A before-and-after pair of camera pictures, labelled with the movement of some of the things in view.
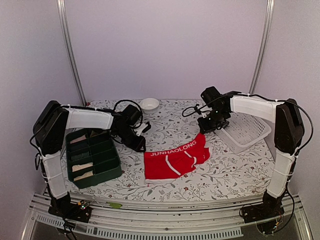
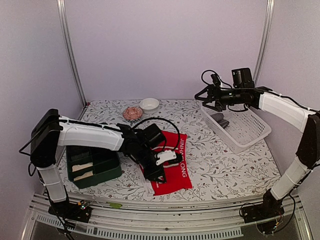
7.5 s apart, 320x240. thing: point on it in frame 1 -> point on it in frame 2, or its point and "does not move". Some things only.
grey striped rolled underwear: x=80 y=156 does not move
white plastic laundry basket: x=243 y=129 does not move
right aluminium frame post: x=269 y=10 does not move
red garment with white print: x=170 y=163 -> x=142 y=166
